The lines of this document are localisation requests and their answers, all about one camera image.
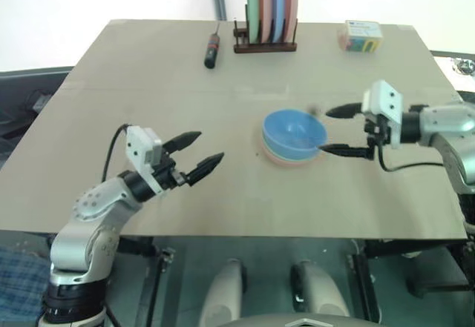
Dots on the dark wooden plate rack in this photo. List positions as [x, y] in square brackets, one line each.
[265, 48]

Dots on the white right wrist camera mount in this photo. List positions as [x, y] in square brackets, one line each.
[387, 101]

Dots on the black screwdriver with red band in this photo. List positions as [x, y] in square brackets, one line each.
[212, 50]

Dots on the blue bowl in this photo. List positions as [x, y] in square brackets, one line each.
[293, 130]

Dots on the colourful small box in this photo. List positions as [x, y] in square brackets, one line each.
[360, 36]

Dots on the white side table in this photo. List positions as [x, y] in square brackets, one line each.
[458, 78]

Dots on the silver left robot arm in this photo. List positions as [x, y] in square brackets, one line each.
[83, 230]

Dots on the grey rounded robot leg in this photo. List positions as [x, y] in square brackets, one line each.
[315, 293]
[224, 290]

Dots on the green bowl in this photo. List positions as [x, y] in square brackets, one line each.
[276, 155]

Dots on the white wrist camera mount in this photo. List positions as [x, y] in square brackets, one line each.
[387, 101]
[139, 149]

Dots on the blue plaid cloth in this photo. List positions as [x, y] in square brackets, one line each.
[18, 279]

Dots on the pink plate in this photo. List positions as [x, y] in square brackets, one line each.
[264, 4]
[291, 4]

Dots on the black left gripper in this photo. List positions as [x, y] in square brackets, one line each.
[167, 173]

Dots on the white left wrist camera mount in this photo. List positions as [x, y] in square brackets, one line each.
[139, 149]

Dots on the dark robot torso edge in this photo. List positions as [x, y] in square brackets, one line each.
[300, 321]

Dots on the pink bowl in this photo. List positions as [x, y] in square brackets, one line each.
[282, 164]

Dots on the black furniture beside table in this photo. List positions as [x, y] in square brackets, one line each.
[26, 97]

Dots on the blue plate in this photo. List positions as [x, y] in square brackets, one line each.
[277, 4]

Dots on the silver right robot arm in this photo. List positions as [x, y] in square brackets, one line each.
[445, 127]

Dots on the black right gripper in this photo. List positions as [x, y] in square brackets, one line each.
[377, 128]

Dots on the green plate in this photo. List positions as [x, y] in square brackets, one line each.
[252, 4]

